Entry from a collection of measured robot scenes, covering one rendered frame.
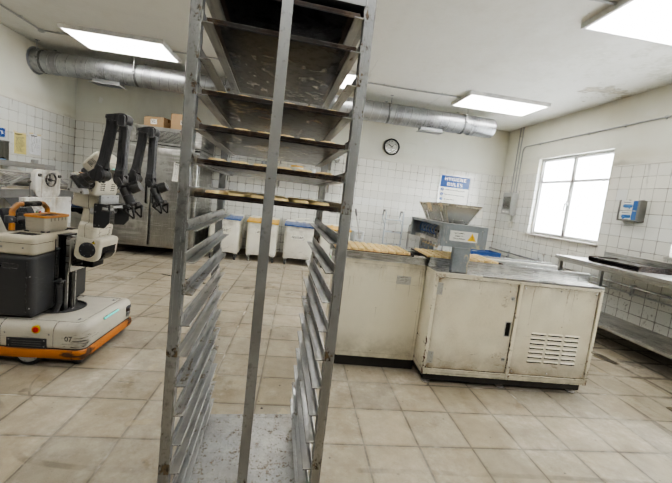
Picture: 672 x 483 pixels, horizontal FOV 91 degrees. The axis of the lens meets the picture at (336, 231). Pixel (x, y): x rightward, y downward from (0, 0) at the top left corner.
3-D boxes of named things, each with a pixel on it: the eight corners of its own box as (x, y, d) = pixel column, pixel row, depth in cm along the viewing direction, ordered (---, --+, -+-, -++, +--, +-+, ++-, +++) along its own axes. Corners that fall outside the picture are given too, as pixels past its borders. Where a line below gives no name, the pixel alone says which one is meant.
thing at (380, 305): (401, 350, 293) (415, 250, 284) (412, 371, 259) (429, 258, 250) (321, 344, 287) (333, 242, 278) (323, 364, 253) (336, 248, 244)
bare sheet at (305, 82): (235, 91, 145) (235, 88, 145) (326, 106, 152) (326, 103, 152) (206, 23, 86) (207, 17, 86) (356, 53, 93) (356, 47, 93)
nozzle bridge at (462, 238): (441, 257, 306) (447, 220, 303) (481, 275, 234) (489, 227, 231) (406, 253, 303) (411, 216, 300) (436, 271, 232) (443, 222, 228)
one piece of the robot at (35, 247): (-15, 334, 207) (-13, 201, 199) (50, 305, 261) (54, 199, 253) (44, 338, 211) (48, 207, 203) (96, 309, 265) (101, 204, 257)
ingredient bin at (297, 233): (280, 264, 583) (284, 221, 576) (282, 258, 646) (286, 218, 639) (311, 267, 589) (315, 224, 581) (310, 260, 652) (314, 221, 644)
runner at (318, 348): (301, 296, 163) (301, 290, 163) (306, 296, 164) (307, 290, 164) (315, 360, 101) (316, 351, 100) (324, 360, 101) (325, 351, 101)
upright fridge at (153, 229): (206, 250, 629) (215, 140, 609) (190, 260, 539) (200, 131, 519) (127, 243, 612) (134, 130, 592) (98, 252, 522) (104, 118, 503)
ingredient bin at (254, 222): (243, 261, 575) (247, 217, 567) (248, 254, 637) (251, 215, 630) (274, 264, 582) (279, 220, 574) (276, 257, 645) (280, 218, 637)
